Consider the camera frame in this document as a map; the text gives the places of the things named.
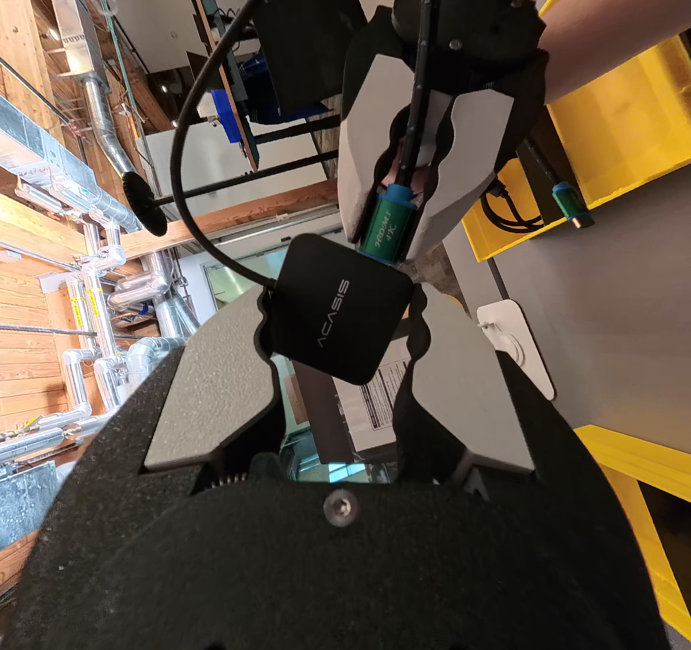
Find yellow plastic bin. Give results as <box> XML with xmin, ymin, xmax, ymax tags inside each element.
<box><xmin>461</xmin><ymin>0</ymin><xmax>691</xmax><ymax>262</ymax></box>
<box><xmin>575</xmin><ymin>424</ymin><xmax>691</xmax><ymax>640</ymax></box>

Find person's right forearm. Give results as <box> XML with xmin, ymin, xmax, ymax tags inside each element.
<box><xmin>539</xmin><ymin>0</ymin><xmax>691</xmax><ymax>107</ymax></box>

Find black box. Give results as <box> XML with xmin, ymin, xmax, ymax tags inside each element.
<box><xmin>254</xmin><ymin>0</ymin><xmax>369</xmax><ymax>117</ymax></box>

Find black adapter cable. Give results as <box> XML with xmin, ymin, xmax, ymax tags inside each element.
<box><xmin>170</xmin><ymin>0</ymin><xmax>303</xmax><ymax>290</ymax></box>

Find clear plastic bag with label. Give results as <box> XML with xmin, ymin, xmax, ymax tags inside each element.
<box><xmin>294</xmin><ymin>356</ymin><xmax>414</xmax><ymax>467</ymax></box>

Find silver insulated pipes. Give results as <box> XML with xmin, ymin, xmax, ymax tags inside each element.
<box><xmin>0</xmin><ymin>218</ymin><xmax>191</xmax><ymax>463</ymax></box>

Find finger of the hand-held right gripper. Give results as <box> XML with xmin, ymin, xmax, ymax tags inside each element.
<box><xmin>337</xmin><ymin>53</ymin><xmax>414</xmax><ymax>246</ymax></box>
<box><xmin>401</xmin><ymin>87</ymin><xmax>515</xmax><ymax>263</ymax></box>

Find black pole with round disc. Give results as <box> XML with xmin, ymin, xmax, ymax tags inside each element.
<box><xmin>121</xmin><ymin>150</ymin><xmax>340</xmax><ymax>238</ymax></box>

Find black square adapter hub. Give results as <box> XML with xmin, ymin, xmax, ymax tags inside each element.
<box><xmin>267</xmin><ymin>233</ymin><xmax>415</xmax><ymax>387</ymax></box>

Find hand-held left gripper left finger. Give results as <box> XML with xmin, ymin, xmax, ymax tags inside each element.
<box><xmin>141</xmin><ymin>285</ymin><xmax>286</xmax><ymax>473</ymax></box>

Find green hdmi plug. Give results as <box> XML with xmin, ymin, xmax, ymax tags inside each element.
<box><xmin>551</xmin><ymin>180</ymin><xmax>596</xmax><ymax>230</ymax></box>

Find hdmi cable with green plug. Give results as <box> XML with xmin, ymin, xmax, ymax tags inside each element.
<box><xmin>355</xmin><ymin>0</ymin><xmax>449</xmax><ymax>267</ymax></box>

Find white hook plate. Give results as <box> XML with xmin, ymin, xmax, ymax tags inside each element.
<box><xmin>477</xmin><ymin>299</ymin><xmax>556</xmax><ymax>401</ymax></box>

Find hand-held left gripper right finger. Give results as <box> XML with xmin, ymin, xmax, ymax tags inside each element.
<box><xmin>391</xmin><ymin>282</ymin><xmax>536</xmax><ymax>482</ymax></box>

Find wooden table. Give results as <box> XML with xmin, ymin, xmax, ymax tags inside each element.
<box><xmin>188</xmin><ymin>0</ymin><xmax>261</xmax><ymax>171</ymax></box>

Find silver round elbow duct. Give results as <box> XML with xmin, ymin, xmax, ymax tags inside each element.
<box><xmin>81</xmin><ymin>72</ymin><xmax>138</xmax><ymax>178</ymax></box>

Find blue storage bin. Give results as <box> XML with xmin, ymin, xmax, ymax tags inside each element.
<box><xmin>211</xmin><ymin>56</ymin><xmax>283</xmax><ymax>144</ymax></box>

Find coiled black cable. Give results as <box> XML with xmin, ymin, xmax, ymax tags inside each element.
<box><xmin>479</xmin><ymin>183</ymin><xmax>543</xmax><ymax>230</ymax></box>

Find silver rectangular duct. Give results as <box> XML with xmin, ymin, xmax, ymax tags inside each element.
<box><xmin>0</xmin><ymin>94</ymin><xmax>142</xmax><ymax>232</ymax></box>

